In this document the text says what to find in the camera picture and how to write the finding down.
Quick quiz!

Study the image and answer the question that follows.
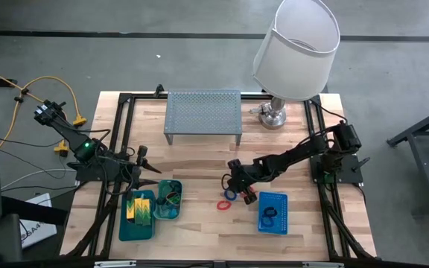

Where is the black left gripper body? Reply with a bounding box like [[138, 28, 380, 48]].
[[124, 144, 149, 200]]

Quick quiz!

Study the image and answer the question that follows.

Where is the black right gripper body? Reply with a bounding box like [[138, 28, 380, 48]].
[[221, 159, 259, 205]]

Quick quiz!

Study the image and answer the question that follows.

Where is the green rubber band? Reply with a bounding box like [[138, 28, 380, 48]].
[[163, 190, 182, 205]]

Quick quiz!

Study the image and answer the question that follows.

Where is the wide blue rubber band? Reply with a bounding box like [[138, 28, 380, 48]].
[[157, 202, 180, 217]]

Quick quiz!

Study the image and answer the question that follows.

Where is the light teal plastic container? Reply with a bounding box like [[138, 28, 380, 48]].
[[153, 179, 183, 220]]

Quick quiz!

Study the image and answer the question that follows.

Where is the black coil wrist keychain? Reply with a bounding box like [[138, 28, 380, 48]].
[[261, 205, 279, 219]]

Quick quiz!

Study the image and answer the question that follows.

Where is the dark teal container lid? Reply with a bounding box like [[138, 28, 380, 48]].
[[118, 188, 156, 242]]

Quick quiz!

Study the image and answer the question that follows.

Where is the blue perforated plastic basket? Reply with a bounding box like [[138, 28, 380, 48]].
[[257, 191, 289, 235]]

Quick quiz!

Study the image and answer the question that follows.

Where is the grey perforated metal shelf riser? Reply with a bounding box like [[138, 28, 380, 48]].
[[163, 89, 243, 147]]

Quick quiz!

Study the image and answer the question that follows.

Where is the black cart bar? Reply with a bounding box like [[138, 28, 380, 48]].
[[0, 195, 69, 226]]

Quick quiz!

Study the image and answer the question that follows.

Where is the white printed paper sheet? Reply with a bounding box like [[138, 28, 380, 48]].
[[19, 193, 58, 249]]

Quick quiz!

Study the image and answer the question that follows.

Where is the white shade silver table lamp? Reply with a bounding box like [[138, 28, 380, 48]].
[[250, 0, 341, 130]]

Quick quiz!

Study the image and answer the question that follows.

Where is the dark grey box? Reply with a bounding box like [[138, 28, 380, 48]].
[[0, 214, 24, 264]]

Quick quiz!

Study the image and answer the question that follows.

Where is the black aluminium table frame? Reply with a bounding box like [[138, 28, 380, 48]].
[[62, 83, 378, 268]]

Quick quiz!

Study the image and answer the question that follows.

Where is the yellow extension cord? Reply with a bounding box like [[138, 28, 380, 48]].
[[0, 62, 88, 157]]

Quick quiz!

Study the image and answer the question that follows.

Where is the grey floor cable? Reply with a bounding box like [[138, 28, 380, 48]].
[[0, 167, 78, 191]]

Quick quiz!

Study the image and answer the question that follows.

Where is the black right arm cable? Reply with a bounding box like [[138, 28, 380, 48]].
[[317, 100, 349, 124]]

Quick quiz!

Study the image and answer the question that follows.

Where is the black floor cable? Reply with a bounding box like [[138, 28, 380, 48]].
[[0, 128, 111, 149]]

